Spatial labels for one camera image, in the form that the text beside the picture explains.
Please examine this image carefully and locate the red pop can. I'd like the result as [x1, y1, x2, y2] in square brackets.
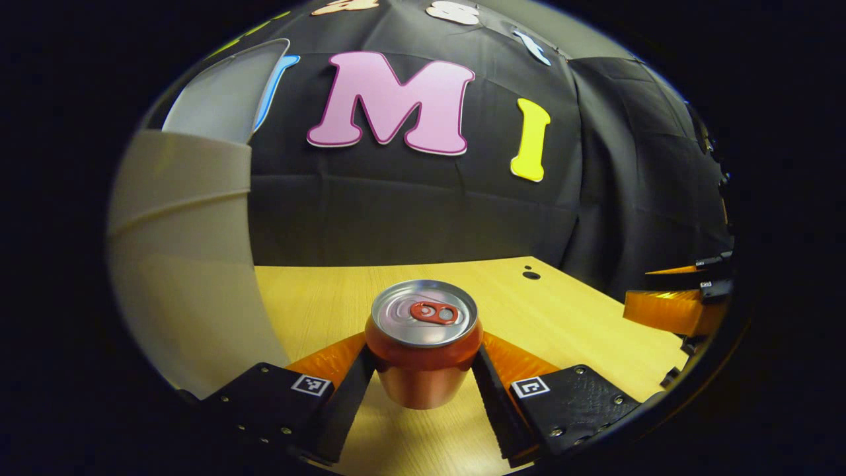
[365, 279, 483, 411]

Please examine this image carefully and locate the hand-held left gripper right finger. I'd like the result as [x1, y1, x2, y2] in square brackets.
[471, 331, 642, 467]

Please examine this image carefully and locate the black backdrop cloth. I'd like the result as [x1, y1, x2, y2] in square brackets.
[142, 0, 734, 301]

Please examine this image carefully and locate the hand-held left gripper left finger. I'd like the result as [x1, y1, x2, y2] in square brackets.
[198, 331, 377, 463]

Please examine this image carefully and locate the white desktop garbage bin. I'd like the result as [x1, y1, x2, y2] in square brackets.
[108, 38, 291, 397]

